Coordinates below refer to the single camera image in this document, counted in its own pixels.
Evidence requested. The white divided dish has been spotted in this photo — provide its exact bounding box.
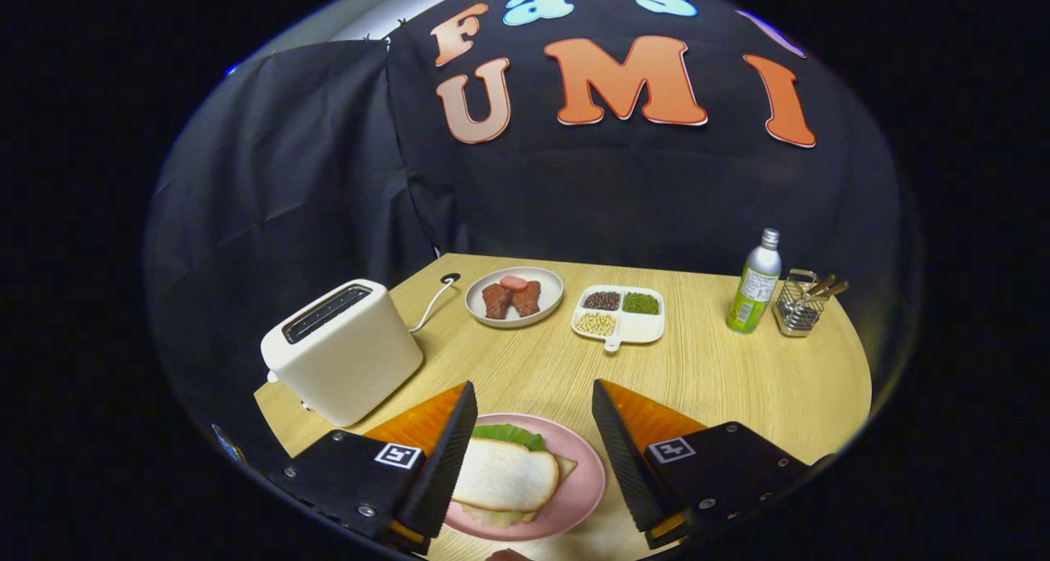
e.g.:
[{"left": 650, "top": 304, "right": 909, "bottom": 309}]
[{"left": 571, "top": 285, "right": 665, "bottom": 353}]

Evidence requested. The pink round plate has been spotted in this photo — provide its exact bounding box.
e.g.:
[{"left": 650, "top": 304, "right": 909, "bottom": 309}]
[{"left": 443, "top": 413, "right": 608, "bottom": 542}]

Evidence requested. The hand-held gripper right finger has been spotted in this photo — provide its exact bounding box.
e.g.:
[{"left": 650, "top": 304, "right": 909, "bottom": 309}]
[{"left": 591, "top": 379, "right": 821, "bottom": 550}]

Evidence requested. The toasted bread slice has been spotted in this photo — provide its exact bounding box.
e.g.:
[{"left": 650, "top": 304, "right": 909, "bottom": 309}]
[{"left": 451, "top": 438, "right": 560, "bottom": 513}]

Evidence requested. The white toaster cable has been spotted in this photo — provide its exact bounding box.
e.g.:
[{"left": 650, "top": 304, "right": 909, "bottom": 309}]
[{"left": 409, "top": 280, "right": 454, "bottom": 334}]

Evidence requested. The white toaster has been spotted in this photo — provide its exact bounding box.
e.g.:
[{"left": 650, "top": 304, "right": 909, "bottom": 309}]
[{"left": 260, "top": 279, "right": 424, "bottom": 428}]

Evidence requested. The white sandwich bread slice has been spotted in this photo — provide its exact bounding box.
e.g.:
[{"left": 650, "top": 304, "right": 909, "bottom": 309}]
[{"left": 456, "top": 454, "right": 578, "bottom": 529}]

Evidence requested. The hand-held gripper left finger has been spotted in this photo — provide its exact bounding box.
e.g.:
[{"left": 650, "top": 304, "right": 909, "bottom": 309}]
[{"left": 267, "top": 381, "right": 479, "bottom": 555}]

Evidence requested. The black backdrop cloth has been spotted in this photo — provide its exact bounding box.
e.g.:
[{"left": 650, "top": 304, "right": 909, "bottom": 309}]
[{"left": 144, "top": 0, "right": 920, "bottom": 463}]

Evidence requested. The grey round plate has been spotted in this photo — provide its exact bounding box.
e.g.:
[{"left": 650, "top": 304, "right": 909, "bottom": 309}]
[{"left": 464, "top": 267, "right": 565, "bottom": 329}]

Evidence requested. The green lettuce leaf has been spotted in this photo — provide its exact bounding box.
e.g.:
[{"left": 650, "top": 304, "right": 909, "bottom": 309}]
[{"left": 470, "top": 424, "right": 548, "bottom": 453}]

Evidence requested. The wire cutlery holder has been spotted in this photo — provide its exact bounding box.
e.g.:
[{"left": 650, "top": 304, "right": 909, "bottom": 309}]
[{"left": 773, "top": 269, "right": 821, "bottom": 337}]

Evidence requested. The green and silver bottle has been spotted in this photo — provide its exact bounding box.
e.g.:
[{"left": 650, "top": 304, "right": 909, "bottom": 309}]
[{"left": 726, "top": 227, "right": 783, "bottom": 335}]

